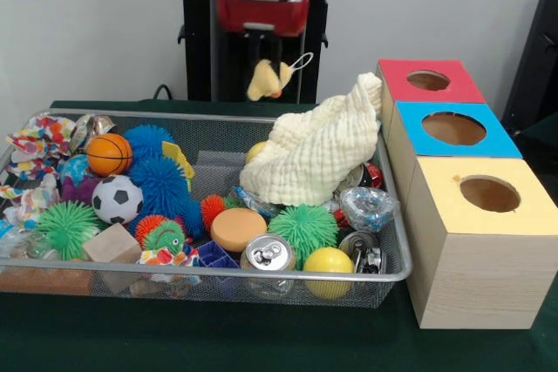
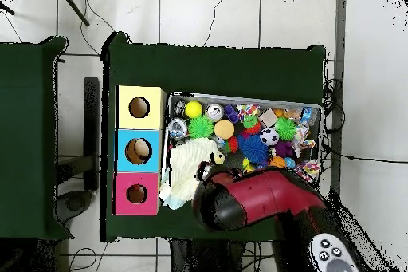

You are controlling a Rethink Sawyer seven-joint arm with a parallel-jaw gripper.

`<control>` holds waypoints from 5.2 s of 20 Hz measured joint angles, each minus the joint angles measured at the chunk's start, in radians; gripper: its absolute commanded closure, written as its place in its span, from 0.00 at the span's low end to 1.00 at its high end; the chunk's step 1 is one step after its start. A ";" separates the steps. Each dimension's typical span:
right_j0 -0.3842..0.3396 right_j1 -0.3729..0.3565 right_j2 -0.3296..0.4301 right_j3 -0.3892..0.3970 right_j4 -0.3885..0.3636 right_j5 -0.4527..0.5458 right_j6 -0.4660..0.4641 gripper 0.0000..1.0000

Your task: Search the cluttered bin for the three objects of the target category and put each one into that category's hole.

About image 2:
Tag yellow plush duck toy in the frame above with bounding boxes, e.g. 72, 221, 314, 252
211, 150, 226, 165

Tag cream and mint cloth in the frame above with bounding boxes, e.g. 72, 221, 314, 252
158, 137, 224, 211

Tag multicoloured spiky caterpillar toy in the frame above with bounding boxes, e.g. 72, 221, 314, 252
240, 113, 263, 137

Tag wooden box with three holes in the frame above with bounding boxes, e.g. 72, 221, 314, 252
112, 85, 167, 216

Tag large green spiky ball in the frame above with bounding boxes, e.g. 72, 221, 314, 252
187, 114, 215, 140

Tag round orange sponge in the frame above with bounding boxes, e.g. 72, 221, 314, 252
214, 119, 236, 140

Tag silver top drink can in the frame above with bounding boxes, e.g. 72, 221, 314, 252
205, 103, 225, 122

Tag yellow ball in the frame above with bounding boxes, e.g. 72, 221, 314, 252
184, 100, 204, 119

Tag blue spiky toy with eyes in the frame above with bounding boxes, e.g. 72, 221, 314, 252
237, 133, 270, 164

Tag black and white soccer ball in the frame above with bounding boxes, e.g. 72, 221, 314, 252
259, 127, 281, 146

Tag dark green tablecloth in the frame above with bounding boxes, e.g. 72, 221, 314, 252
100, 30, 327, 243
0, 36, 75, 242

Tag orange toy basketball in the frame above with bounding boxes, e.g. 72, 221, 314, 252
268, 156, 287, 168

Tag black monitor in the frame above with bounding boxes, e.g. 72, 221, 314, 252
53, 77, 100, 226

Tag black tripod leg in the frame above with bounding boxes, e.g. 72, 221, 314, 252
57, 0, 91, 27

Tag silver wire mesh bin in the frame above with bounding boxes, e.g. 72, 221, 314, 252
160, 90, 324, 202

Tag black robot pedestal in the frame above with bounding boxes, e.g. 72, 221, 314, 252
170, 238, 246, 272

